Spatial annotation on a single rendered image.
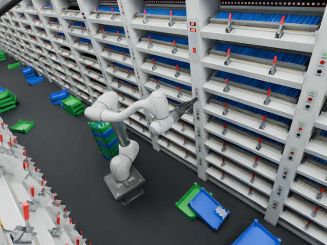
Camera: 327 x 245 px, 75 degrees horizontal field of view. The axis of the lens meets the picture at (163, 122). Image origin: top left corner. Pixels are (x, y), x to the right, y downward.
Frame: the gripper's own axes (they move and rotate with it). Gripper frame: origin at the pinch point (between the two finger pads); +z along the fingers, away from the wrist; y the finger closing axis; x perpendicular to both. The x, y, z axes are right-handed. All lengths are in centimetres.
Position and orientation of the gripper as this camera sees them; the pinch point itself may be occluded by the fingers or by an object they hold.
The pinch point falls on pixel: (193, 101)
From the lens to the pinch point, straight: 160.6
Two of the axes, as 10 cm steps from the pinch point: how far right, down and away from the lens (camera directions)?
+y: 7.0, 3.6, -6.2
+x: -1.4, -7.8, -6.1
